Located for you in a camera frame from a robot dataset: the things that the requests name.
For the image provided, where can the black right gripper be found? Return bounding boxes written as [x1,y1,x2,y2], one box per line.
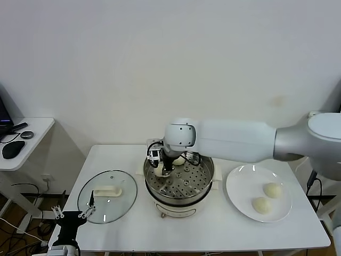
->
[152,151,174,178]

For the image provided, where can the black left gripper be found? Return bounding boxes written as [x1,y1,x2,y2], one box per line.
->
[51,189,97,246]

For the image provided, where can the glass lid with cream handle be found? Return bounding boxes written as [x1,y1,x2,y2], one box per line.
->
[77,170,138,224]

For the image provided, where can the stainless steel steamer basket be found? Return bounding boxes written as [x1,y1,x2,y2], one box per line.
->
[144,149,215,205]

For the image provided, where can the white electric cooker pot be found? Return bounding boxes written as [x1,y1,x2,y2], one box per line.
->
[135,159,223,219]

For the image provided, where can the white round plate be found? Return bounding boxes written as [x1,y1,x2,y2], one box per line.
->
[225,164,293,223]

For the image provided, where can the black computer mouse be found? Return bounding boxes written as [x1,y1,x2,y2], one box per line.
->
[2,140,26,159]

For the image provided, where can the white side table with laptop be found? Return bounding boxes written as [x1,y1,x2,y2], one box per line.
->
[0,117,61,235]

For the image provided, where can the black laptop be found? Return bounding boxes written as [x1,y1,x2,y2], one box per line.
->
[0,94,15,141]

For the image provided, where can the white side table with label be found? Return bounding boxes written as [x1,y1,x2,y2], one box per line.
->
[308,111,339,237]

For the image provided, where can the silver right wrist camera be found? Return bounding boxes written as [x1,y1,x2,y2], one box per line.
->
[146,138,165,162]

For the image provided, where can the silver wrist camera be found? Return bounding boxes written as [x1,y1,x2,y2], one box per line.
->
[146,138,165,162]
[47,245,78,256]

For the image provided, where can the tangled black floor cables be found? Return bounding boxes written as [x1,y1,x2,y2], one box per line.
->
[0,220,58,256]

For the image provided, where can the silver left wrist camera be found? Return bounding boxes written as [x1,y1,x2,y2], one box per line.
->
[47,245,78,256]

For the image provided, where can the black looping floor cable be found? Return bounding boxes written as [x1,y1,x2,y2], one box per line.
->
[10,179,51,222]

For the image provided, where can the white floor cable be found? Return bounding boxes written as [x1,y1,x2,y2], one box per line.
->
[0,217,48,245]

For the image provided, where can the black desk cable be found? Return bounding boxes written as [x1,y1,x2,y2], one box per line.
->
[1,131,21,145]

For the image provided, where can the black cable with adapter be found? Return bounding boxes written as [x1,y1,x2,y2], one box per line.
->
[305,170,323,198]

